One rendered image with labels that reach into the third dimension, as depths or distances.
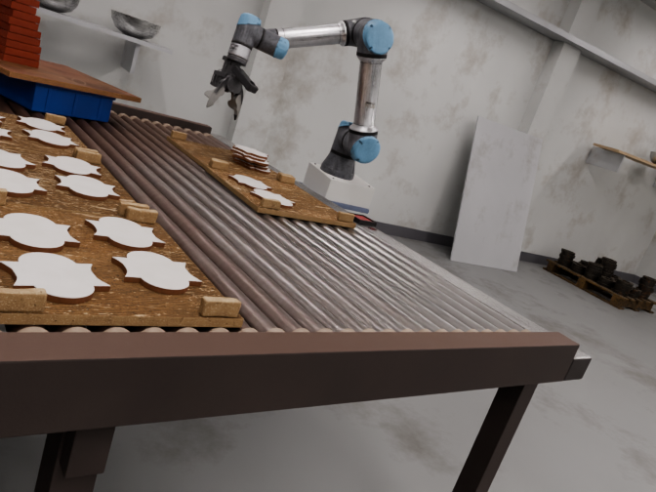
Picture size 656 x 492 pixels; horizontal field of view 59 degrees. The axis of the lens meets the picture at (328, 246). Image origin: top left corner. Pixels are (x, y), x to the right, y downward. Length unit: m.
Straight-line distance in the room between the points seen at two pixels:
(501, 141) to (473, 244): 1.19
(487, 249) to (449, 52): 2.17
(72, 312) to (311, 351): 0.32
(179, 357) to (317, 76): 5.03
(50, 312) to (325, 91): 5.05
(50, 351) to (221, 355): 0.20
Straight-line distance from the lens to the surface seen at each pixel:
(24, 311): 0.79
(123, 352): 0.70
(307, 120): 5.67
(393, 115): 6.14
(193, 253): 1.17
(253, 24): 2.14
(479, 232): 6.64
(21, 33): 2.34
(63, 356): 0.68
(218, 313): 0.87
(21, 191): 1.21
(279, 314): 0.99
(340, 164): 2.46
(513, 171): 6.96
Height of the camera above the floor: 1.30
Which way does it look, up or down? 14 degrees down
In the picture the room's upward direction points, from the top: 19 degrees clockwise
